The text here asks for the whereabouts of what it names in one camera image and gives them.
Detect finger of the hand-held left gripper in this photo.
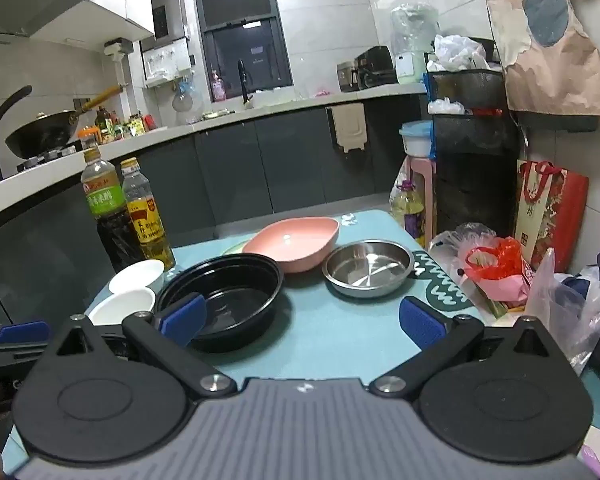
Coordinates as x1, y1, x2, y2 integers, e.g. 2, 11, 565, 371
0, 320, 52, 347
0, 346, 48, 368

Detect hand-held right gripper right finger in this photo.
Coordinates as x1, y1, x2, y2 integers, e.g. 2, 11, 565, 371
369, 296, 558, 403

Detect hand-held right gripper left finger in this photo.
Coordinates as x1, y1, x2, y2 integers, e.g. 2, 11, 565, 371
42, 294, 237, 401

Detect black round bowl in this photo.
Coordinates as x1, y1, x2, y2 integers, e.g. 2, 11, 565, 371
155, 254, 285, 353

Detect stainless steel bowl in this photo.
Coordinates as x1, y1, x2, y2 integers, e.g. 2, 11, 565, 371
322, 241, 416, 298

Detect pink bowl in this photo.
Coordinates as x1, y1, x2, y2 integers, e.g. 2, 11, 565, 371
242, 216, 341, 274

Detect small white bowl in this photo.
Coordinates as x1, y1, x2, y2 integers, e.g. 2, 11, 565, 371
108, 259, 165, 295
87, 290, 157, 327

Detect crumpled clear pink bag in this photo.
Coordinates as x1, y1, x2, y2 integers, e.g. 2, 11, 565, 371
429, 222, 538, 318

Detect blue printed tablecloth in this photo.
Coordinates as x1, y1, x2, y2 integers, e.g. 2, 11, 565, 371
0, 208, 600, 476

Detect oil bottle yellow label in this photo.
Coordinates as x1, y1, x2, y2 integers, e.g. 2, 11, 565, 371
120, 158, 177, 272

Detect large cooking oil jug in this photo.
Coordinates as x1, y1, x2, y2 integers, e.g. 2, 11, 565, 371
391, 180, 427, 241

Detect pink stool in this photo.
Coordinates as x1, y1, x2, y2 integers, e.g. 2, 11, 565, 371
404, 156, 437, 249

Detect printed plastic bag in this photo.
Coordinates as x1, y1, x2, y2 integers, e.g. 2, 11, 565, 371
389, 170, 406, 211

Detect dark vinegar bottle green label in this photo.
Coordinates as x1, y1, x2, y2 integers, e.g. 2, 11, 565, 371
81, 142, 141, 275

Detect clear plastic bag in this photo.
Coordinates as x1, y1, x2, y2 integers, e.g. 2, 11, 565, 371
525, 249, 600, 376

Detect black mesh rack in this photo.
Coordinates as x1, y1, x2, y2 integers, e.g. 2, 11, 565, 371
426, 69, 521, 251

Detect red gift bag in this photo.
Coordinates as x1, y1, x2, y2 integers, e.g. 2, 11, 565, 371
514, 160, 590, 272

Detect gas stove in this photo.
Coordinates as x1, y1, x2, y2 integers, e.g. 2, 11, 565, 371
0, 142, 88, 183

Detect dark grey base cabinets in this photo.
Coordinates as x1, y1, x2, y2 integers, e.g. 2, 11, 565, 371
0, 92, 431, 321

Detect white container blue lid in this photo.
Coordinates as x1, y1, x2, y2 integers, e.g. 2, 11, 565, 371
399, 121, 434, 157

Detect white kitchen countertop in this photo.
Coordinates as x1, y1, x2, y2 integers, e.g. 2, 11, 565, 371
0, 82, 428, 226

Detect row of condiment bottles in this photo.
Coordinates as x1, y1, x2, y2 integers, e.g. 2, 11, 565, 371
94, 107, 157, 142

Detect orange lid jar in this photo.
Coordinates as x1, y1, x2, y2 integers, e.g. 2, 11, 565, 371
77, 127, 103, 152

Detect beige hanging bin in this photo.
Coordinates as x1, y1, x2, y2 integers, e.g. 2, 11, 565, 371
326, 103, 367, 153

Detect white hanging strainer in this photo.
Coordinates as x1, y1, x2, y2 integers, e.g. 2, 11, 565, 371
172, 77, 201, 113

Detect black faucet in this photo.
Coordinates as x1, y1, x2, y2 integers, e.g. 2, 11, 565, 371
237, 60, 253, 106

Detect white green appliance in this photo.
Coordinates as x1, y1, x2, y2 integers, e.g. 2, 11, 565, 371
396, 52, 427, 84

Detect grey rice cooker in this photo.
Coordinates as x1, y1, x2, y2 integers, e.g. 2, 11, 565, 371
337, 61, 359, 93

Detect black air fryer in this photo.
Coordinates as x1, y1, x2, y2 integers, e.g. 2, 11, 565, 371
355, 46, 397, 90

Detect dark window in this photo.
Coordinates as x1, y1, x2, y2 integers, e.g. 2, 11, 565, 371
192, 0, 293, 103

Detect white plastic bag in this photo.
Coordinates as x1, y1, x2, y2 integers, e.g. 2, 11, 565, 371
426, 35, 491, 72

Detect translucent plastic container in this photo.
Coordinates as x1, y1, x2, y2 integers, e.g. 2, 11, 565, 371
391, 4, 440, 56

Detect grey water heater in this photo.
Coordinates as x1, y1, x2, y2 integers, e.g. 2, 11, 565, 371
150, 0, 188, 41

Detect black wok wooden handle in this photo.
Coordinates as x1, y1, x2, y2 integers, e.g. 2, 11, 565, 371
5, 85, 123, 158

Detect white wall holder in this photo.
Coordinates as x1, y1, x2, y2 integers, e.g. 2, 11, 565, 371
104, 37, 133, 92

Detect white wall cabinet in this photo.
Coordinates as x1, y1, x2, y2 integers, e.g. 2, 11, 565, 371
30, 0, 156, 43

